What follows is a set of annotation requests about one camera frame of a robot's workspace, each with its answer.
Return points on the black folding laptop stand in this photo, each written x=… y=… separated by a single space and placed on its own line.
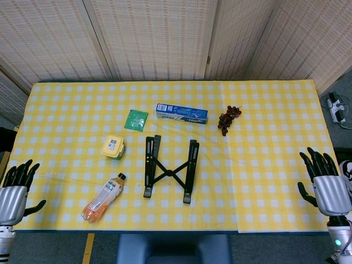
x=149 y=165

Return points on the yellow checkered tablecloth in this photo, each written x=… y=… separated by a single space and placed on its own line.
x=261 y=165

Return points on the blue robot base seat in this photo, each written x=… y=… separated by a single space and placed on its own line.
x=173 y=248

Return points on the beige woven folding screen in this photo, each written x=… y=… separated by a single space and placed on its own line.
x=154 y=38

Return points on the black and white shoe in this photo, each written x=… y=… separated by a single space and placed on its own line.
x=347 y=173

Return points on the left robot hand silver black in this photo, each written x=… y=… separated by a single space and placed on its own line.
x=12 y=203

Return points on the green container yellow lid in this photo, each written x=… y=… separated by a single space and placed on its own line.
x=112 y=145

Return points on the white power strip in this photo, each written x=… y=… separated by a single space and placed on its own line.
x=336 y=108

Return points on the yellow floor tape strip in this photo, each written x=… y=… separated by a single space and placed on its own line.
x=88 y=248

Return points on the blue toothpaste box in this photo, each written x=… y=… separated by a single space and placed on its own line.
x=181 y=113

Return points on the orange drink plastic bottle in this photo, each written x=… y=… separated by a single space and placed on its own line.
x=103 y=199

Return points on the green sachet packet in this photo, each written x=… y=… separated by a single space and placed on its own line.
x=135 y=120

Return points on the red grape bunch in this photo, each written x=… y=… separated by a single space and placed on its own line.
x=226 y=119

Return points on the black object beside table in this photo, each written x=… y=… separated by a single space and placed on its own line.
x=5 y=138

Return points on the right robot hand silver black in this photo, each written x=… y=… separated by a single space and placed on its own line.
x=331 y=193

